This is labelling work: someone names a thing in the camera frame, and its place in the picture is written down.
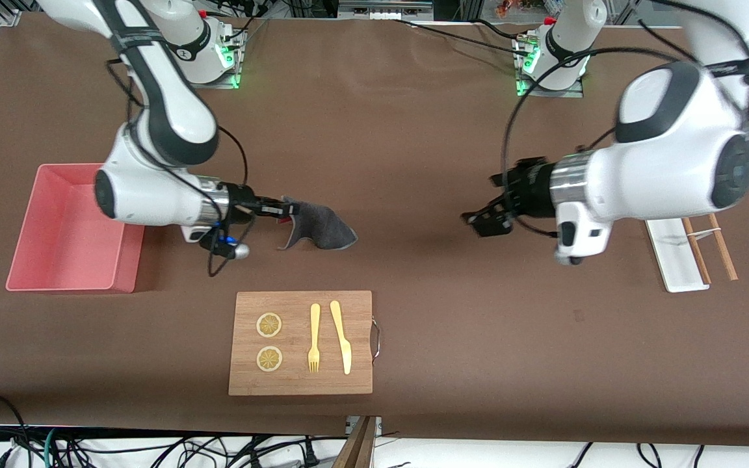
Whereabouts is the red and grey cloth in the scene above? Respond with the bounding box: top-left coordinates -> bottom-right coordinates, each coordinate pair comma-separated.
277,196 -> 358,252

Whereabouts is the yellow plastic fork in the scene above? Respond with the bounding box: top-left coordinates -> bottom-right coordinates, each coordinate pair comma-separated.
308,303 -> 321,374

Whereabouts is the yellow plastic knife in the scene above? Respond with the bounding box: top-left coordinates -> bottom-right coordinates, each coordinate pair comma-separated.
330,300 -> 352,376

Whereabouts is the white rectangular tray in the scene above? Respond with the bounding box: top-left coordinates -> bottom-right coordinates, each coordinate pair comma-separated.
646,218 -> 710,293

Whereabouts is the bamboo cutting board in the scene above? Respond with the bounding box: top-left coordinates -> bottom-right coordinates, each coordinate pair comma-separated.
228,291 -> 382,397

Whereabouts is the pink plastic bin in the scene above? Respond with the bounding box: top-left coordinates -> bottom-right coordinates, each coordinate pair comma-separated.
5,164 -> 145,293

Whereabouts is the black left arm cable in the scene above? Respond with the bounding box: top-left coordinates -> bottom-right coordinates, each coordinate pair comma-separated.
500,0 -> 749,238

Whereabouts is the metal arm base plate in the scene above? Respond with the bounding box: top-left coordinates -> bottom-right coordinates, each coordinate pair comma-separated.
516,36 -> 585,98
173,29 -> 243,89

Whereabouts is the black cable on table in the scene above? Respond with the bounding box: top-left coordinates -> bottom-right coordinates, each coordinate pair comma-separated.
393,18 -> 531,54

